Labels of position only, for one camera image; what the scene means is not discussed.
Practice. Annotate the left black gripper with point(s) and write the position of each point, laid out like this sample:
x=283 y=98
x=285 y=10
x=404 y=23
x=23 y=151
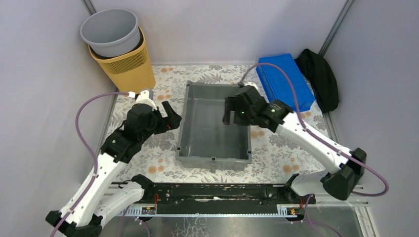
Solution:
x=162 y=120

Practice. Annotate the grey plastic waste bin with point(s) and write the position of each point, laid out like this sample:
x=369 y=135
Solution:
x=112 y=32

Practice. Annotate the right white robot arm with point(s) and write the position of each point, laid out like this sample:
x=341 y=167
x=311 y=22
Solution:
x=343 y=166

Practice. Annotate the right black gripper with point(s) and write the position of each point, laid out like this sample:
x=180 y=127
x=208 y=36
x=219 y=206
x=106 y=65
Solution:
x=231 y=104

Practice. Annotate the aluminium frame base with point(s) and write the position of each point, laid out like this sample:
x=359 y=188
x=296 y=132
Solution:
x=328 y=216

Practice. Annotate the blue plastic divided crate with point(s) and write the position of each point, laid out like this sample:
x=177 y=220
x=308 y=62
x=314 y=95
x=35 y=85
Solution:
x=276 y=86

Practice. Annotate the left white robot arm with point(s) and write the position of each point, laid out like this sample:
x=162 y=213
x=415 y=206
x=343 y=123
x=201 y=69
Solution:
x=84 y=215

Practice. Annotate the floral patterned table mat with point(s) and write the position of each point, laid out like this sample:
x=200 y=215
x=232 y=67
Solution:
x=274 y=158

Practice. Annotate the black cloth bundle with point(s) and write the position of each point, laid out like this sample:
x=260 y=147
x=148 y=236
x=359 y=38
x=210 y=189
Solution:
x=321 y=77

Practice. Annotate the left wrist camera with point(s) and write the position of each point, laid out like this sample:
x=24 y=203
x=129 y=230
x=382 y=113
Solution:
x=144 y=97

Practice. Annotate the large grey plastic crate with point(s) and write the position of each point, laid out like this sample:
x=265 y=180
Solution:
x=204 y=141

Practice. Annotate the yellow slatted waste bin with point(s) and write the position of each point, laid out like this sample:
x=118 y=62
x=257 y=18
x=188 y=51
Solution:
x=129 y=72

